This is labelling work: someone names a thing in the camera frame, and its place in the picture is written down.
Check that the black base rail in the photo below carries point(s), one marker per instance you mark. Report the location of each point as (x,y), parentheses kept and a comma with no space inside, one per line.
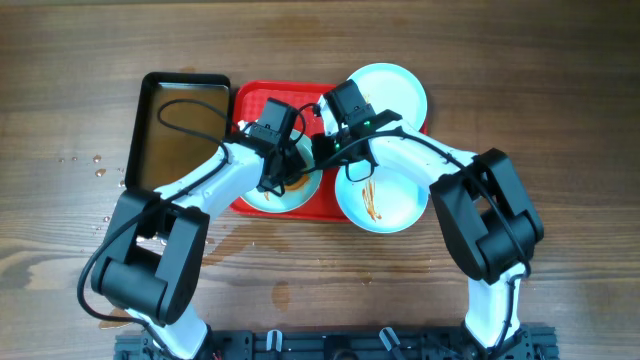
(426,344)

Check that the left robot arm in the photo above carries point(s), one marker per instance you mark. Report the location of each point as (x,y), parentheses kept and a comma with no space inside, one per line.
(149,262)

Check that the white plate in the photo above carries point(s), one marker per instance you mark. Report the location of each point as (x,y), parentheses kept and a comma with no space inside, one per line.
(389,86)
(379,200)
(270,203)

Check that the orange green scrub sponge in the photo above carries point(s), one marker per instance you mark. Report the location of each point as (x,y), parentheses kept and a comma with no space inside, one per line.
(300,183)

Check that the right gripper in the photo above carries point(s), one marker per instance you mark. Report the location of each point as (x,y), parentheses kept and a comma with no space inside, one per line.
(321,143)

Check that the red plastic tray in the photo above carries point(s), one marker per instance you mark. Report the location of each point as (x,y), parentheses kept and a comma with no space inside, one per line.
(248,105)

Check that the black rectangular water basin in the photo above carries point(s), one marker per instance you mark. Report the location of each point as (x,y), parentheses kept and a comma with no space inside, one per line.
(160,155)

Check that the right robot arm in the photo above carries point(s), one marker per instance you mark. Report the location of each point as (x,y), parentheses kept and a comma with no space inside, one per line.
(488,221)

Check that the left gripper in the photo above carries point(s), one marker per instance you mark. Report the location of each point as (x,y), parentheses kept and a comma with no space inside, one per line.
(297,162)

